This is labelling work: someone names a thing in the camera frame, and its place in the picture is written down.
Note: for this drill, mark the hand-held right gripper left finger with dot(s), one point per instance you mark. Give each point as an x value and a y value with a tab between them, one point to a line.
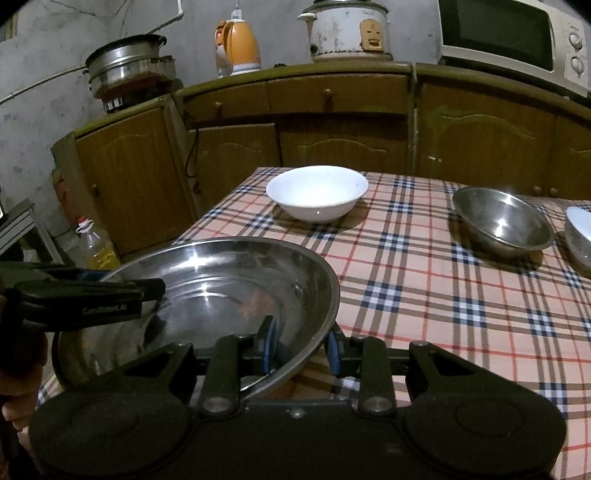
268	346

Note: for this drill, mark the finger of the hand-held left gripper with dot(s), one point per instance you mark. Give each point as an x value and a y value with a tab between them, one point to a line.
92	277

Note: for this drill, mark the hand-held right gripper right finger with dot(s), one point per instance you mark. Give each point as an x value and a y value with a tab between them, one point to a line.
333	353

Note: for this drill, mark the large steel plate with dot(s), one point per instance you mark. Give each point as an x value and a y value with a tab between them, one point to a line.
221	267

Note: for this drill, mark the wide white bowl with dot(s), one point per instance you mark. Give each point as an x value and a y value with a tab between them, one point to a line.
318	194

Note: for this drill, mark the steel bowl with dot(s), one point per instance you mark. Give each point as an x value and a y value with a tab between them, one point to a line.
503	221

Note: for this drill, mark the deep white bowl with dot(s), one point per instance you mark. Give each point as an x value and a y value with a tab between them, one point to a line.
581	235

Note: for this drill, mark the person's left hand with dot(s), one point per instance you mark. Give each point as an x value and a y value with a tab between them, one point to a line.
21	369

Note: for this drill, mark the cooking oil bottle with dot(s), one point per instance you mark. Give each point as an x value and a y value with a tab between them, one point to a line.
94	249

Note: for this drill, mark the grey metal stool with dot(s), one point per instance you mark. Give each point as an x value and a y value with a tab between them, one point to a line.
18	226

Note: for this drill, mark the plaid tablecloth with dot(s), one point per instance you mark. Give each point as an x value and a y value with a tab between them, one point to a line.
415	300

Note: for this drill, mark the wooden single-door cabinet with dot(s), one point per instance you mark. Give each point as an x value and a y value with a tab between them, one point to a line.
129	175

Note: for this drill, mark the red and black stove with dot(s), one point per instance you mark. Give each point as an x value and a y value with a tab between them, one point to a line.
124	99

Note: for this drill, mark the steel steamer pot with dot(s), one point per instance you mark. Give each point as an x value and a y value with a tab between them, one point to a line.
129	60

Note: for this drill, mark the wooden cabinet with drawers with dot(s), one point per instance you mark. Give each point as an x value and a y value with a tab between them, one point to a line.
300	120

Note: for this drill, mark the orange electric kettle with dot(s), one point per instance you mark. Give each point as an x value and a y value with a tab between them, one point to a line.
240	46

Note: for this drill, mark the white rice cooker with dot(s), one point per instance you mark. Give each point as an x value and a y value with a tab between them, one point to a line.
351	32

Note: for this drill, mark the white microwave oven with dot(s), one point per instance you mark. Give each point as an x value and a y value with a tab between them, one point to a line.
508	37

